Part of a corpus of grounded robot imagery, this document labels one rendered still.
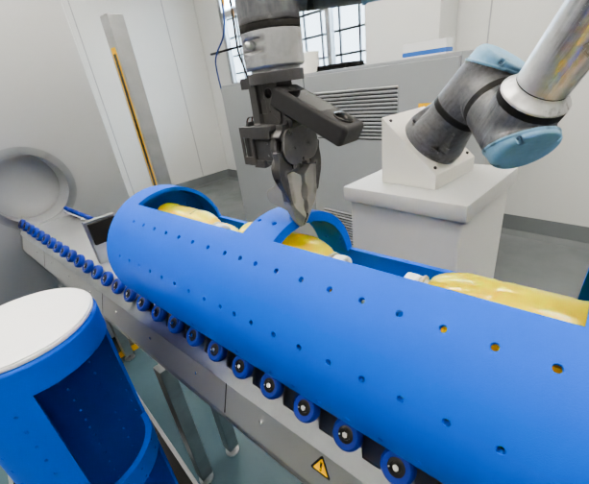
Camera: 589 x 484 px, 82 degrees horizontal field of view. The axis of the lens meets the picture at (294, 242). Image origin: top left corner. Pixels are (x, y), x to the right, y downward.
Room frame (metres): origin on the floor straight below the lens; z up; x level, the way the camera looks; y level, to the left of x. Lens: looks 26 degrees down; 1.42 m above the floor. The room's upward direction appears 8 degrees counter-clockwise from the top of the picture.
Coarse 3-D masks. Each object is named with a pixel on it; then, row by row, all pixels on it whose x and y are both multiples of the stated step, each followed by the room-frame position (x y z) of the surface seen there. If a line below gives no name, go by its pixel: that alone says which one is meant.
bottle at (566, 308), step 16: (448, 288) 0.31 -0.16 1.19; (464, 288) 0.30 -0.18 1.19; (480, 288) 0.29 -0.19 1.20; (496, 288) 0.29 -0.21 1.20; (512, 288) 0.28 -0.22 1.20; (528, 288) 0.28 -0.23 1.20; (512, 304) 0.26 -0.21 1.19; (528, 304) 0.26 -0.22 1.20; (544, 304) 0.25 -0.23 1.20; (560, 304) 0.25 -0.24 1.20; (576, 304) 0.25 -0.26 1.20; (576, 320) 0.23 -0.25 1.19; (560, 368) 0.23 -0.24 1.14
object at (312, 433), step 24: (72, 264) 1.08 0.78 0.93; (96, 288) 0.91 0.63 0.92; (144, 312) 0.72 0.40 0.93; (168, 336) 0.63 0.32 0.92; (240, 384) 0.46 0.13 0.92; (264, 408) 0.40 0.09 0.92; (288, 408) 0.38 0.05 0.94; (312, 432) 0.34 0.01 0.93; (336, 456) 0.31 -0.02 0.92; (360, 456) 0.29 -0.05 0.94; (360, 480) 0.27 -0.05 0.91; (384, 480) 0.26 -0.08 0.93
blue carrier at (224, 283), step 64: (192, 192) 0.81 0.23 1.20; (128, 256) 0.62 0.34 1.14; (192, 256) 0.49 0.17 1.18; (256, 256) 0.42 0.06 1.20; (320, 256) 0.37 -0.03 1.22; (384, 256) 0.52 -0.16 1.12; (192, 320) 0.47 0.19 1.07; (256, 320) 0.36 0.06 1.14; (320, 320) 0.31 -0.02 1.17; (384, 320) 0.27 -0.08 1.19; (448, 320) 0.24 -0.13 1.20; (512, 320) 0.22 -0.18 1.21; (320, 384) 0.28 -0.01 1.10; (384, 384) 0.23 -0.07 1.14; (448, 384) 0.21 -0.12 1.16; (512, 384) 0.18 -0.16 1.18; (576, 384) 0.17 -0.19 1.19; (448, 448) 0.18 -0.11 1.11; (512, 448) 0.16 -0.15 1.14; (576, 448) 0.14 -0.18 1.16
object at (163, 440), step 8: (144, 408) 1.11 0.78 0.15; (152, 416) 1.06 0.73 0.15; (160, 432) 0.97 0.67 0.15; (160, 440) 0.93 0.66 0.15; (168, 440) 0.93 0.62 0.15; (168, 448) 0.89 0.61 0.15; (168, 456) 0.86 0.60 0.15; (176, 456) 0.86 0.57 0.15; (176, 464) 0.83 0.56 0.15; (184, 464) 0.82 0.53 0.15; (176, 472) 0.79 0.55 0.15; (184, 472) 0.79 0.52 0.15; (184, 480) 0.76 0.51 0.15; (192, 480) 0.76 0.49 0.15
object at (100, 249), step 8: (104, 216) 1.10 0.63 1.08; (112, 216) 1.11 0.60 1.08; (88, 224) 1.06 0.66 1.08; (96, 224) 1.07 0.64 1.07; (104, 224) 1.08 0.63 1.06; (88, 232) 1.06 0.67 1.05; (96, 232) 1.06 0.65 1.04; (104, 232) 1.08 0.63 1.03; (96, 240) 1.05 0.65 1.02; (104, 240) 1.07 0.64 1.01; (96, 248) 1.06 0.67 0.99; (104, 248) 1.08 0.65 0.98; (96, 256) 1.07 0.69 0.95; (104, 256) 1.07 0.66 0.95
